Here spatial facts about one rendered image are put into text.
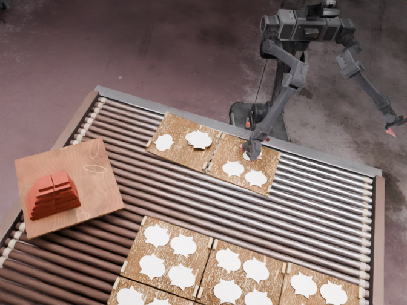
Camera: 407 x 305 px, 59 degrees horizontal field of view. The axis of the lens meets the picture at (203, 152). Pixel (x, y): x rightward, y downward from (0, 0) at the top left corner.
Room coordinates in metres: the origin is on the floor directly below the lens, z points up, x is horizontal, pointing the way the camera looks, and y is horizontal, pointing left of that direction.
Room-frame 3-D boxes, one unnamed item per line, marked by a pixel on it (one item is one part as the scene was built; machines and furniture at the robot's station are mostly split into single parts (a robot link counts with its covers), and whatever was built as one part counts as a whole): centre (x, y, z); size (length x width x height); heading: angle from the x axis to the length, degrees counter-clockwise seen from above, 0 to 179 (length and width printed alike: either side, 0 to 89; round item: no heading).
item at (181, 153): (1.37, 0.14, 0.93); 0.41 x 0.35 x 0.02; 77
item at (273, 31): (1.92, -0.29, 1.45); 0.09 x 0.08 x 0.12; 102
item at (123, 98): (1.55, -0.18, 0.89); 2.08 x 0.08 x 0.06; 82
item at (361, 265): (0.89, -0.08, 0.90); 1.95 x 0.05 x 0.05; 82
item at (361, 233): (1.08, -0.11, 0.90); 1.95 x 0.05 x 0.05; 82
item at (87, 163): (0.87, 0.71, 1.03); 0.50 x 0.50 x 0.02; 31
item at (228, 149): (1.29, -0.28, 0.93); 0.41 x 0.35 x 0.02; 78
